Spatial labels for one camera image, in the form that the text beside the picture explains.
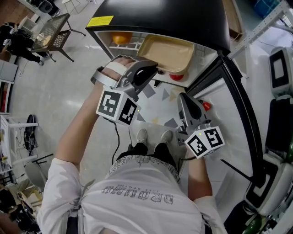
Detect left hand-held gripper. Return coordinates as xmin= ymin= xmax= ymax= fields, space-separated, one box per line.
xmin=90 ymin=60 xmax=159 ymax=126

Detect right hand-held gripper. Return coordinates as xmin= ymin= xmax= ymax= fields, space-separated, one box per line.
xmin=176 ymin=92 xmax=226 ymax=159

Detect beige plastic container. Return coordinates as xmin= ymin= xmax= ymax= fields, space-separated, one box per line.
xmin=136 ymin=34 xmax=195 ymax=76

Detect black mini fridge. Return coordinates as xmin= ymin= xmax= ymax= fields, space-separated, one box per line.
xmin=85 ymin=0 xmax=264 ymax=186

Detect person's left forearm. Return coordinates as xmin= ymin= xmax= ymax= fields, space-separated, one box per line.
xmin=54 ymin=80 xmax=115 ymax=165

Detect person's right forearm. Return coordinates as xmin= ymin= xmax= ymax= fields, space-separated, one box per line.
xmin=186 ymin=156 xmax=214 ymax=202

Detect person's left hand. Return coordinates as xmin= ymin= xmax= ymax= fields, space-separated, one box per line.
xmin=101 ymin=56 xmax=138 ymax=81

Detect triangle patterned floor mat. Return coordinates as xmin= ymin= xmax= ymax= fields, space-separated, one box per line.
xmin=129 ymin=80 xmax=191 ymax=132

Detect person's right grey shoe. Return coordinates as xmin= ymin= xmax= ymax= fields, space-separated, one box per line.
xmin=160 ymin=130 xmax=174 ymax=144

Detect person's grey shoe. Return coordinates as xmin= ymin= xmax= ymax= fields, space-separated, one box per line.
xmin=160 ymin=130 xmax=174 ymax=144
xmin=136 ymin=128 xmax=148 ymax=144

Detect person's left grey shoe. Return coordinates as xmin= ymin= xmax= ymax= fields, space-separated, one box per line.
xmin=136 ymin=128 xmax=148 ymax=144

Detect black trousers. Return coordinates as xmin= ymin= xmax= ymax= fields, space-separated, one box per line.
xmin=115 ymin=142 xmax=177 ymax=170

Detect orange fruit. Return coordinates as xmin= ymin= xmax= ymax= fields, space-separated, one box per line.
xmin=111 ymin=32 xmax=133 ymax=45

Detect black padded seat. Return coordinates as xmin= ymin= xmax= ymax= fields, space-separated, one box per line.
xmin=265 ymin=97 xmax=293 ymax=154

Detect small white black appliance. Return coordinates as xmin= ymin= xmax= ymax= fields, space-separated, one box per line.
xmin=268 ymin=46 xmax=293 ymax=97

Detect dark metal mesh table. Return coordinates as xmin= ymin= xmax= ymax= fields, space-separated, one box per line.
xmin=30 ymin=12 xmax=87 ymax=63

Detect brown cardboard box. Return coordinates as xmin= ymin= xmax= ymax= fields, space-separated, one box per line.
xmin=222 ymin=0 xmax=244 ymax=40

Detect large white black appliance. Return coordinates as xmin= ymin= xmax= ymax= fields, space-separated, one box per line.
xmin=243 ymin=152 xmax=293 ymax=217

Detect grey chair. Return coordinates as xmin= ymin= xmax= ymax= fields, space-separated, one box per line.
xmin=23 ymin=153 xmax=55 ymax=193

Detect white perforated metal rack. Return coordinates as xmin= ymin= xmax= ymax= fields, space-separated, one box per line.
xmin=228 ymin=0 xmax=293 ymax=59

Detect white printed t-shirt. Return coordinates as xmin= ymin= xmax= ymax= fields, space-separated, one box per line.
xmin=36 ymin=154 xmax=228 ymax=234

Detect black round stool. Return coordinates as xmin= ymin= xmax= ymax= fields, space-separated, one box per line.
xmin=37 ymin=0 xmax=61 ymax=17

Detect blue crate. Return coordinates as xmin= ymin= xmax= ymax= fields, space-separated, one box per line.
xmin=253 ymin=0 xmax=282 ymax=19

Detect green round object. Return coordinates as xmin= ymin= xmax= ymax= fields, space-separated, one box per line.
xmin=242 ymin=214 xmax=263 ymax=234

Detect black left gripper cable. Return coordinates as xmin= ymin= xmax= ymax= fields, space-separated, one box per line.
xmin=103 ymin=117 xmax=134 ymax=165

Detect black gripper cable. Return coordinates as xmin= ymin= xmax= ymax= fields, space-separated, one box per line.
xmin=177 ymin=154 xmax=198 ymax=178
xmin=103 ymin=117 xmax=134 ymax=165

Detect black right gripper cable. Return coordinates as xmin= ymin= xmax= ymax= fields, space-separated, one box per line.
xmin=177 ymin=154 xmax=198 ymax=178

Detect white wire chair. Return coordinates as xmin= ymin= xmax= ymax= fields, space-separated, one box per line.
xmin=63 ymin=0 xmax=89 ymax=15

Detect white wire cart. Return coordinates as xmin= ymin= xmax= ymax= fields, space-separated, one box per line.
xmin=0 ymin=114 xmax=39 ymax=170

